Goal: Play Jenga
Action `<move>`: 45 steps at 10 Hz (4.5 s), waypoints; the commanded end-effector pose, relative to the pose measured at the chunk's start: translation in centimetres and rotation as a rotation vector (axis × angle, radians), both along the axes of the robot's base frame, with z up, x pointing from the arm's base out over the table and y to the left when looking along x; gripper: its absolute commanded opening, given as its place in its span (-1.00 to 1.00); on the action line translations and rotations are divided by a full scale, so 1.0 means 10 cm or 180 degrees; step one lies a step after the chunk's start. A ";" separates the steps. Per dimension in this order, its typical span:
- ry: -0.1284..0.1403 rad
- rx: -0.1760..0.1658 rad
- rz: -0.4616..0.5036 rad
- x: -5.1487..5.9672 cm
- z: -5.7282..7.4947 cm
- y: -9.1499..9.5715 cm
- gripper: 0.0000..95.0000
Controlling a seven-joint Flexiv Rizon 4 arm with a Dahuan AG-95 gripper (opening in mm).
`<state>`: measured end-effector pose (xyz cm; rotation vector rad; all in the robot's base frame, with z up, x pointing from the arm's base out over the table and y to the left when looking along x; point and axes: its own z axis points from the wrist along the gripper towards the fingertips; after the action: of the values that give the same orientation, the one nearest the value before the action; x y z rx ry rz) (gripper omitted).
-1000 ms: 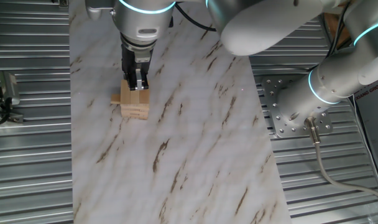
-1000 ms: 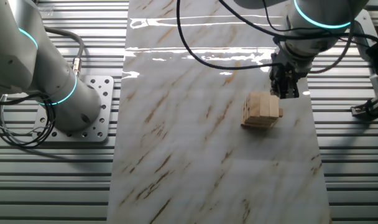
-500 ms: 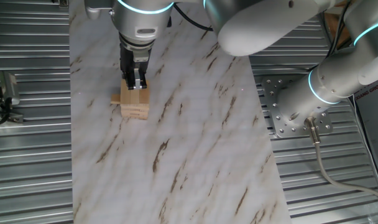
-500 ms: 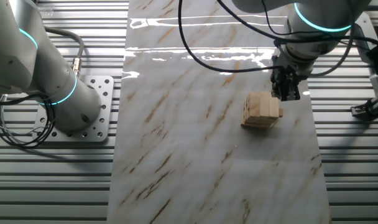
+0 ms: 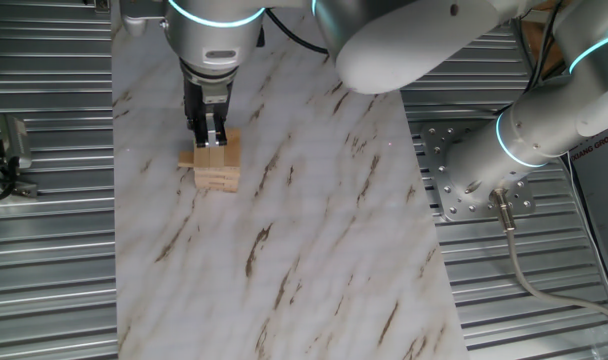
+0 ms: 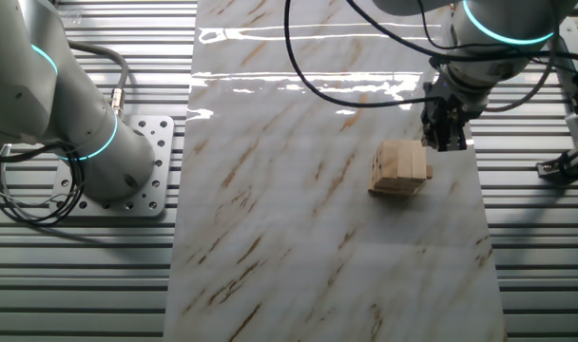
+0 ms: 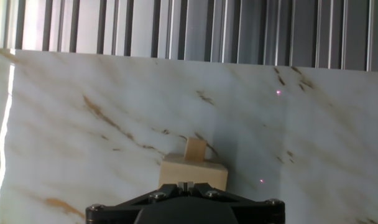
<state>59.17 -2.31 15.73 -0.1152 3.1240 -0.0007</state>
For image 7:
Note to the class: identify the light wooden Jenga block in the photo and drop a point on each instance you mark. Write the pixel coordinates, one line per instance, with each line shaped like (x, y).
(195, 149)
(192, 174)

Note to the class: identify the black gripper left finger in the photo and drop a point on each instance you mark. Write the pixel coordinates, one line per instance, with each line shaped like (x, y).
(114, 214)

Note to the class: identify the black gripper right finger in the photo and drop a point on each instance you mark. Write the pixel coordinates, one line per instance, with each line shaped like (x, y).
(260, 214)

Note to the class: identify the white marble pattern mat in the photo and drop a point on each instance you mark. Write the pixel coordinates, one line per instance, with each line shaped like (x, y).
(270, 140)

